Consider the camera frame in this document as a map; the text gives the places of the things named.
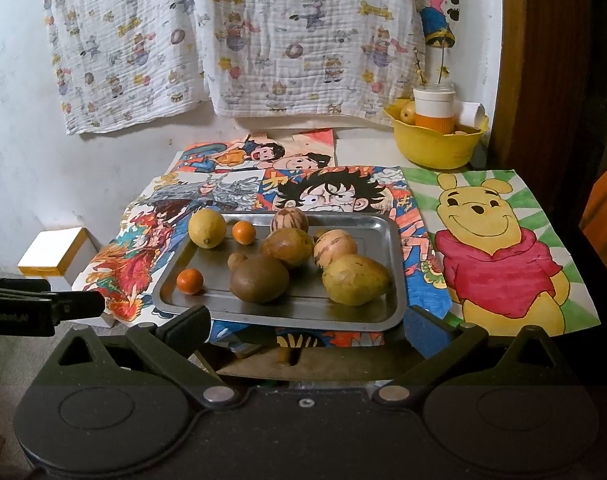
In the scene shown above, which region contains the yellow lemon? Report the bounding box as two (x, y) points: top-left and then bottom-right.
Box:
(188, 209), (227, 249)

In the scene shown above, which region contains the small orange tangerine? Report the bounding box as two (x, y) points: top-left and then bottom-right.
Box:
(176, 268), (205, 295)
(232, 221), (257, 246)

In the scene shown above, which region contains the green yellow mango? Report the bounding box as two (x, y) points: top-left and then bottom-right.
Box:
(322, 254), (391, 306)

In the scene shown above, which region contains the orange cloth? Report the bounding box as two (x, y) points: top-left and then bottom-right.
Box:
(580, 152), (607, 256)

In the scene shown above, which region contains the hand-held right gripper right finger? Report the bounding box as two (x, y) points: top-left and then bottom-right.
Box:
(372, 304), (587, 407)

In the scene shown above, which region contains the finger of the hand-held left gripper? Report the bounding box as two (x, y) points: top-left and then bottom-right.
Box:
(48, 291), (107, 326)
(0, 276), (53, 302)

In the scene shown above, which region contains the white and yellow box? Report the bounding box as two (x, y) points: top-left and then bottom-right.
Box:
(17, 226), (100, 281)

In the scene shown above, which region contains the shouting black-haired boy drawing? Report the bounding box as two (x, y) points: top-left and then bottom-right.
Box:
(206, 164), (454, 348)

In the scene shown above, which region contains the yellow bear drawing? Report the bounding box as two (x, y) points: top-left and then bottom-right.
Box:
(400, 167), (603, 337)

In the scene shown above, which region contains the striped pepino melon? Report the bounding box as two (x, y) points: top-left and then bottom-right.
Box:
(271, 208), (309, 233)
(313, 229), (358, 266)

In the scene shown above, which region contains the brownish mango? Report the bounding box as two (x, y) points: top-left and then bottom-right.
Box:
(260, 228), (315, 271)

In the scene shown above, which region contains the yellow plastic bowl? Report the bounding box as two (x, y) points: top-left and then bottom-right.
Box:
(383, 100), (490, 170)

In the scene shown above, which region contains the white and orange cup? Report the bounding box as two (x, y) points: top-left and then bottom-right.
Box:
(412, 86), (457, 133)

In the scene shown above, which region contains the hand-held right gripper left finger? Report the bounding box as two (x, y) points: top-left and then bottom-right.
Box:
(35, 304), (244, 408)

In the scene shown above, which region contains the brown sapodilla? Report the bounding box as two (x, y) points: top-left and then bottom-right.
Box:
(229, 255), (291, 305)

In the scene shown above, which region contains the wooden door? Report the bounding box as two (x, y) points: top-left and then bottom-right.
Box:
(492, 0), (607, 171)

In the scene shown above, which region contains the white paper roll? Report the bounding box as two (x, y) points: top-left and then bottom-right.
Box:
(456, 101), (487, 129)

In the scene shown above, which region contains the metal tray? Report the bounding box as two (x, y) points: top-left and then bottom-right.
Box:
(151, 212), (407, 334)

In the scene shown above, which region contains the yellow flower twig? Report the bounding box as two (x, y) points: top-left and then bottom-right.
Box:
(412, 46), (453, 89)

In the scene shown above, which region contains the printed blanket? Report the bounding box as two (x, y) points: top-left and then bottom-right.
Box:
(38, 0), (428, 136)

